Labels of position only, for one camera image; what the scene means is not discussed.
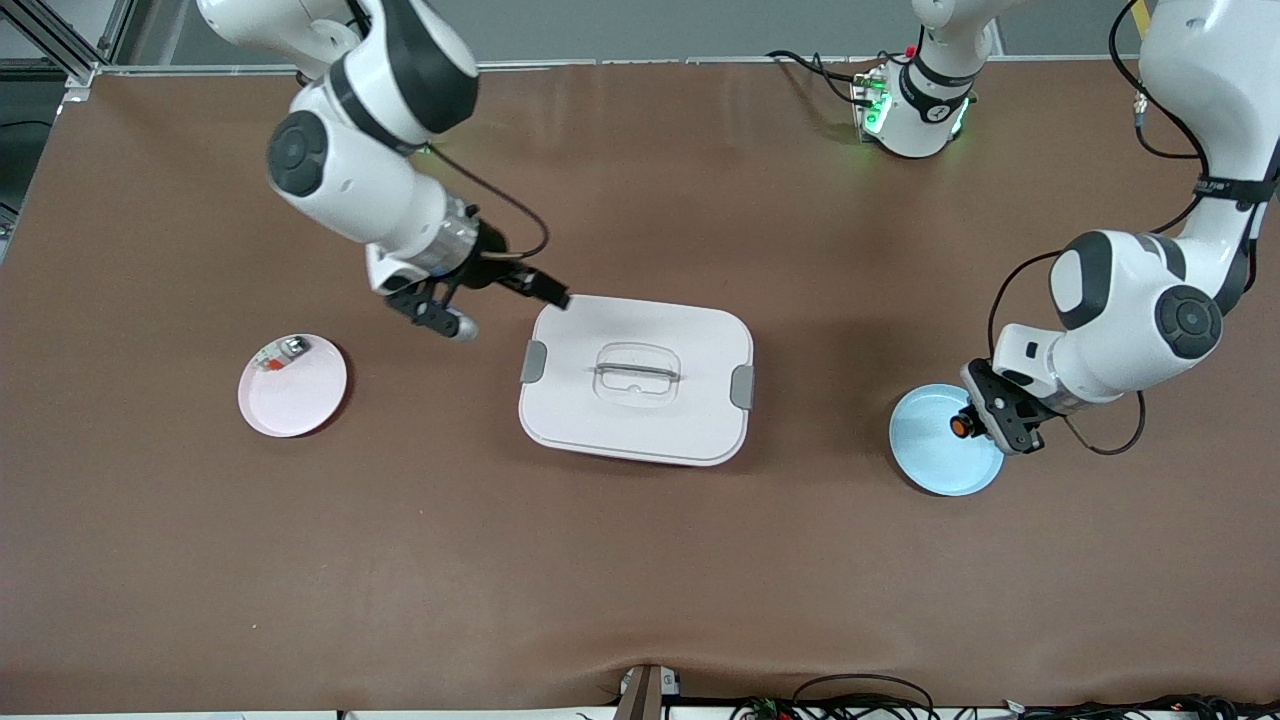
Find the white lidded storage box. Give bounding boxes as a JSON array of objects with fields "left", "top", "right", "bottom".
[{"left": 517, "top": 293, "right": 757, "bottom": 468}]

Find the light blue round plate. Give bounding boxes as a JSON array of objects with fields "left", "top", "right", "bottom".
[{"left": 888, "top": 383, "right": 1006, "bottom": 497}]

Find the pink round plate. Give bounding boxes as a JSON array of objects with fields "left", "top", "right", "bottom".
[{"left": 237, "top": 333, "right": 349, "bottom": 439}]

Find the brown table mat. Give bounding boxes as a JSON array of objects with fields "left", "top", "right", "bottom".
[{"left": 0, "top": 58, "right": 1280, "bottom": 713}]

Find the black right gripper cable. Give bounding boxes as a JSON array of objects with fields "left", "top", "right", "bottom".
[{"left": 425, "top": 145, "right": 551, "bottom": 263}]

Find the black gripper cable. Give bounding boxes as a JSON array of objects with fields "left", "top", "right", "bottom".
[
  {"left": 988, "top": 0, "right": 1216, "bottom": 457},
  {"left": 425, "top": 145, "right": 551, "bottom": 263}
]

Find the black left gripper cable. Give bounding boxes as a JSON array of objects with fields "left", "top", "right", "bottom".
[{"left": 988, "top": 0, "right": 1216, "bottom": 457}]

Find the black cable bundle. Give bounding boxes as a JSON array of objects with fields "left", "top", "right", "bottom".
[{"left": 730, "top": 673, "right": 1280, "bottom": 720}]

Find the black left arm base cable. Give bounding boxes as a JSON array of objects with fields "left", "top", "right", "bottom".
[{"left": 768, "top": 50, "right": 871, "bottom": 106}]

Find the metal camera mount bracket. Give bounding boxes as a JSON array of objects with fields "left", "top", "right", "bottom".
[{"left": 613, "top": 663, "right": 683, "bottom": 720}]

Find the aluminium frame profile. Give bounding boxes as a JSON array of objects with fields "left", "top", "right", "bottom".
[{"left": 0, "top": 0, "right": 136, "bottom": 86}]

